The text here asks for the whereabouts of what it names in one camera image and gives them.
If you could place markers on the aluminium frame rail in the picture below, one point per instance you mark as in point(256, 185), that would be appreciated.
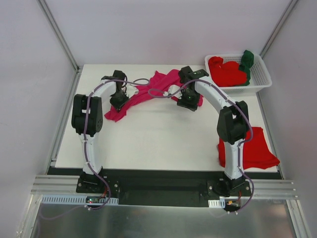
point(264, 188)
point(279, 26)
point(73, 83)

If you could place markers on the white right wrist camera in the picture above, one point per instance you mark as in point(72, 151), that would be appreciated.
point(173, 91)

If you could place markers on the black centre base bar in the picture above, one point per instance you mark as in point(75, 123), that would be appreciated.
point(156, 187)

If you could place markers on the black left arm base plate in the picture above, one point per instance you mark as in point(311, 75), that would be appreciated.
point(99, 186)

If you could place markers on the aluminium left frame rail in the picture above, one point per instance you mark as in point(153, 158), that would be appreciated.
point(73, 83)

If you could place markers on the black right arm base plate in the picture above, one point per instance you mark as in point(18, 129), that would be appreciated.
point(229, 187)

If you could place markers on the aluminium front frame rail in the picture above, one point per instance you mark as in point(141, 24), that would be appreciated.
point(264, 188)

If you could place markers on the red t shirt in basket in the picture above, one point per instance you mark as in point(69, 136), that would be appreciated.
point(226, 74)

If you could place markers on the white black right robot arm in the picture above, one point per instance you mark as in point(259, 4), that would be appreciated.
point(232, 125)

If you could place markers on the green t shirt in basket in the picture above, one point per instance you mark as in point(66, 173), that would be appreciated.
point(246, 63)

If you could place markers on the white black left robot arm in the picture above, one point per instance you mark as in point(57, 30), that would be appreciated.
point(87, 120)

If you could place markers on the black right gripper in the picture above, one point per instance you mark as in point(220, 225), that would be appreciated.
point(187, 104)

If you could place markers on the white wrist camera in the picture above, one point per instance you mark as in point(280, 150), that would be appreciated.
point(131, 91)
point(173, 91)

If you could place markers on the white left cable duct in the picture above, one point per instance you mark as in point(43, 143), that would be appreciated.
point(73, 200)

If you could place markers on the white cable duct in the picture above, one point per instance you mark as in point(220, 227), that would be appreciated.
point(73, 200)
point(216, 203)

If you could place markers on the white plastic laundry basket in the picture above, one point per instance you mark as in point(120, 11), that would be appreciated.
point(260, 77)

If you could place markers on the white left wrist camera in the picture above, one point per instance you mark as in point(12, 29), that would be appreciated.
point(131, 91)

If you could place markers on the folded red t shirt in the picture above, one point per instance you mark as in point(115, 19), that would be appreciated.
point(256, 153)

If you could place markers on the aluminium right frame rail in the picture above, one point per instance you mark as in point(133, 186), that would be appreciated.
point(279, 26)

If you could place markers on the white right cable duct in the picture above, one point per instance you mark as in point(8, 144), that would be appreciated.
point(216, 203)

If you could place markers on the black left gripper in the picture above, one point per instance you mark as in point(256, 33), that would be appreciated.
point(119, 101)

